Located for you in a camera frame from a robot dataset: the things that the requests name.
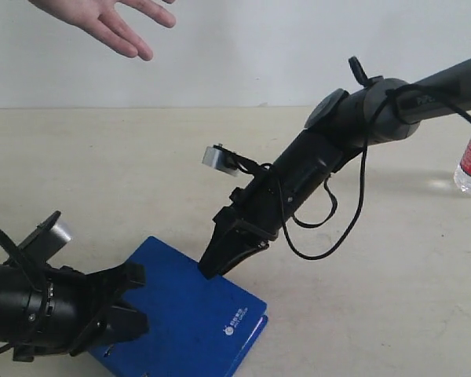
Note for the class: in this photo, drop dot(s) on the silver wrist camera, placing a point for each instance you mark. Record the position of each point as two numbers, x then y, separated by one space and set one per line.
49 237
221 159

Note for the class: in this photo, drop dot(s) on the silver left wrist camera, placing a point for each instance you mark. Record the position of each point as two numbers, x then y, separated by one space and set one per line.
49 237

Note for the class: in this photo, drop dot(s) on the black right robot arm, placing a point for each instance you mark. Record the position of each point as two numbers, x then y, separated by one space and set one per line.
340 128

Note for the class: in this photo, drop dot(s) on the blue ring binder notebook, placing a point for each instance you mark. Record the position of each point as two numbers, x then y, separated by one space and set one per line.
198 327

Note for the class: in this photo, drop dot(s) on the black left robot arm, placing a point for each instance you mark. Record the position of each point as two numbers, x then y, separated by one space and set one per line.
21 306

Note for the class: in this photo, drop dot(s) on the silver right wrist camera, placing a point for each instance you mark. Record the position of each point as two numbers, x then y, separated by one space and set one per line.
221 159

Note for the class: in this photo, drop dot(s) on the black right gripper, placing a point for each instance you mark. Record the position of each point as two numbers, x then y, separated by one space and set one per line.
251 220

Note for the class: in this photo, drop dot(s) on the person's open hand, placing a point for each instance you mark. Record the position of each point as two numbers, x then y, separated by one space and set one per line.
101 21

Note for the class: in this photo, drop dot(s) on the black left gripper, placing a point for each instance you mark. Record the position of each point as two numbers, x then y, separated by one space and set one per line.
86 311

